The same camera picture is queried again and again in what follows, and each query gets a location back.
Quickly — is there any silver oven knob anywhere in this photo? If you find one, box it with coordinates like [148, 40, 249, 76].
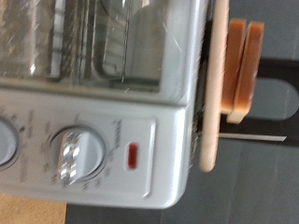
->
[0, 117, 21, 171]
[48, 125, 107, 188]

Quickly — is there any silver toaster oven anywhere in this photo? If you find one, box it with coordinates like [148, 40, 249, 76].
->
[0, 0, 216, 210]

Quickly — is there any round wooden board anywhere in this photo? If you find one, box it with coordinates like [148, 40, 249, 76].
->
[198, 0, 231, 174]

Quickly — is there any white bread slice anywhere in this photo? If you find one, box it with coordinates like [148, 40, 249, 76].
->
[221, 18, 248, 115]
[226, 21, 265, 125]

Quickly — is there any black metal bookend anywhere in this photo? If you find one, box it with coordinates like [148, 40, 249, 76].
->
[218, 57, 299, 147]

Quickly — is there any chrome wire oven rack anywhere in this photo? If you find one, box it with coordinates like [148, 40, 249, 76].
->
[50, 0, 135, 85]

